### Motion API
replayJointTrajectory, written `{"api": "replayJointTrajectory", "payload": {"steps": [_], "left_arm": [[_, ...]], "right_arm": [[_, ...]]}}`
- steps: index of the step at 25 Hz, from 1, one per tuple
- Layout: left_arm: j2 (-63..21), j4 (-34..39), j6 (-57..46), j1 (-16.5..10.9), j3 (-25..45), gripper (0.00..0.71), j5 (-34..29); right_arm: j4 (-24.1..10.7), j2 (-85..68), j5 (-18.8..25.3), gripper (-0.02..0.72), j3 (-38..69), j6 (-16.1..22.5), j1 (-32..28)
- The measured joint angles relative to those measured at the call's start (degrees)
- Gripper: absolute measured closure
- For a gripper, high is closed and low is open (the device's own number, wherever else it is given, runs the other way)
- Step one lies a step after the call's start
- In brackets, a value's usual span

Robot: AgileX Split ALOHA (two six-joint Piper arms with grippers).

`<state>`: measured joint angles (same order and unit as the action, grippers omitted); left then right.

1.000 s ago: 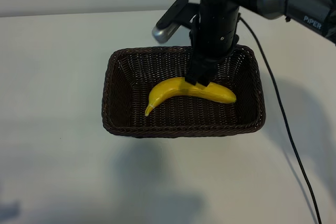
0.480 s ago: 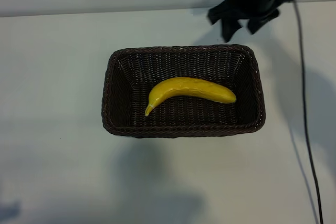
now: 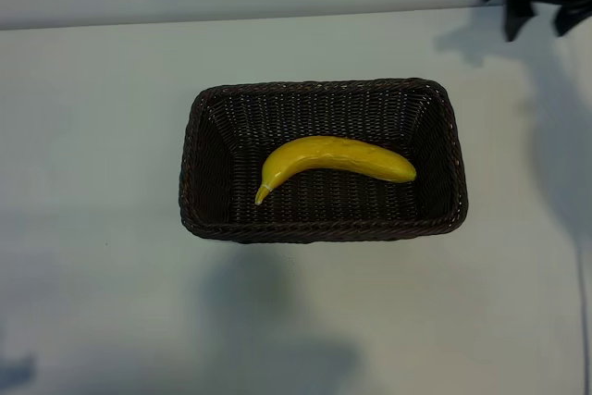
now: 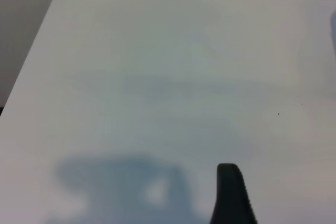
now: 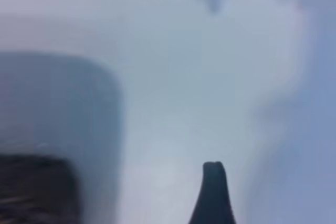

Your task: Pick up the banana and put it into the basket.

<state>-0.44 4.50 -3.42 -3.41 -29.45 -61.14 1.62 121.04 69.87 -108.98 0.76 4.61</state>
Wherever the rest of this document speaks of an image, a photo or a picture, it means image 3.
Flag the yellow banana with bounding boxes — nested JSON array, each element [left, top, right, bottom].
[[253, 134, 418, 207]]

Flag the dark brown wicker basket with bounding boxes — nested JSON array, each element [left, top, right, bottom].
[[177, 76, 470, 246]]

